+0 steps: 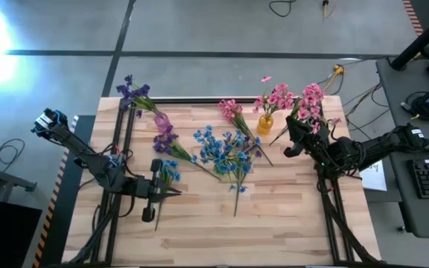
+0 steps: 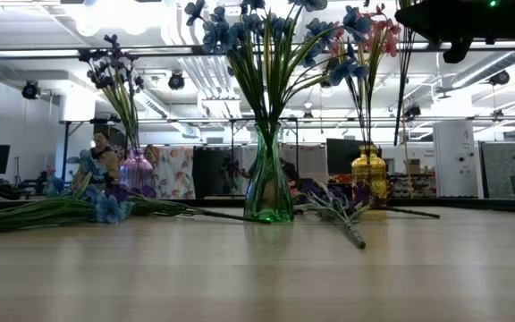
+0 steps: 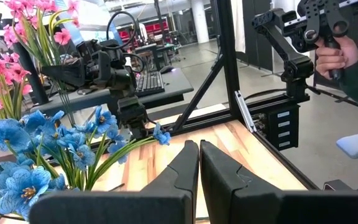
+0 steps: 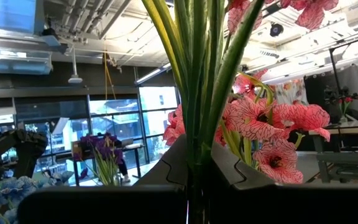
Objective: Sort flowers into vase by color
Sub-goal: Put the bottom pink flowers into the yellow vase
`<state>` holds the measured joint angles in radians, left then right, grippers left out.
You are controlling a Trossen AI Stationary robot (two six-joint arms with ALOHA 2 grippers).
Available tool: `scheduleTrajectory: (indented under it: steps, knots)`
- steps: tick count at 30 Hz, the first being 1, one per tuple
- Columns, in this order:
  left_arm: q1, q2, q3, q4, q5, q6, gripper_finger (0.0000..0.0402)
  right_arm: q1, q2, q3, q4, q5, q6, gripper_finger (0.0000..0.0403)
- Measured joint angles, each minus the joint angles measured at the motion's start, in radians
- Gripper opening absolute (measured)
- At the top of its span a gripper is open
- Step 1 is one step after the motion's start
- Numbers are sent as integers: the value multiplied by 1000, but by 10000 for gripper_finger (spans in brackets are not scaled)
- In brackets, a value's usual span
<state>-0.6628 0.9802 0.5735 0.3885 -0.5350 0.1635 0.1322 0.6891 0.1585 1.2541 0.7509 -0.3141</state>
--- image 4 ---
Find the workbench with robot arms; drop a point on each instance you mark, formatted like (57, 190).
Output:
(346, 126)

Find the pink artificial flower bunch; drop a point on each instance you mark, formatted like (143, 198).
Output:
(197, 77)
(259, 118)

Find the dark office desk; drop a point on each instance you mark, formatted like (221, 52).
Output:
(132, 147)

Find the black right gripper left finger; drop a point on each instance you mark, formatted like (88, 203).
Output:
(104, 205)

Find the purple artificial flower bunch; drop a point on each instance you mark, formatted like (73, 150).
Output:
(104, 149)

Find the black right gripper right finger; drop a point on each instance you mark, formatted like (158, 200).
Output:
(291, 205)

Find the floral patterned curtain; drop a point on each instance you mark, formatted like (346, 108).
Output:
(291, 91)

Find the red flowers in small vase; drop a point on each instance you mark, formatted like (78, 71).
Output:
(348, 100)

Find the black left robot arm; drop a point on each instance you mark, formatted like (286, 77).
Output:
(26, 149)

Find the black ceiling camera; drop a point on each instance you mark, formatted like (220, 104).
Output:
(276, 30)

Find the black curtain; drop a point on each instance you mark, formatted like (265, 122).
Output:
(319, 93)

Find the ceiling light strip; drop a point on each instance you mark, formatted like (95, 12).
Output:
(152, 74)

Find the blue screen monitor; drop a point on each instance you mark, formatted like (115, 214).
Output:
(11, 15)

